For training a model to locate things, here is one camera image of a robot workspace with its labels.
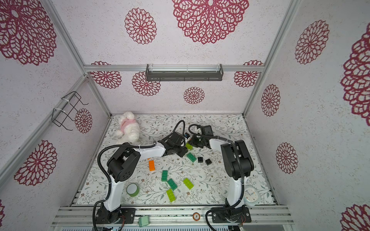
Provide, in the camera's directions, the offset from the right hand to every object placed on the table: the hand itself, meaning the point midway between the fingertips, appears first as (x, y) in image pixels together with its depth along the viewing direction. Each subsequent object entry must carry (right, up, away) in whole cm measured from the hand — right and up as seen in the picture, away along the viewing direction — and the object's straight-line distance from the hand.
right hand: (188, 140), depth 99 cm
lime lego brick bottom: (-10, -29, -19) cm, 36 cm away
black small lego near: (+12, -13, -7) cm, 19 cm away
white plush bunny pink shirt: (-41, +8, +1) cm, 41 cm away
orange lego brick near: (-23, -15, -8) cm, 29 cm away
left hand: (-3, -6, -1) cm, 6 cm away
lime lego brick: (0, -4, -2) cm, 4 cm away
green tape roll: (-31, -25, -21) cm, 45 cm away
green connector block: (-23, -37, -28) cm, 52 cm away
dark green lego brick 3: (-10, -24, -15) cm, 30 cm away
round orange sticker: (+3, -37, -25) cm, 44 cm away
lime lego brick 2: (0, -23, -15) cm, 28 cm away
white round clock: (+34, -28, -21) cm, 49 cm away
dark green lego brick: (+2, -11, -4) cm, 12 cm away
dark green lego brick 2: (-15, -20, -11) cm, 27 cm away
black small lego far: (+7, -12, -5) cm, 15 cm away
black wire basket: (-66, +15, -26) cm, 73 cm away
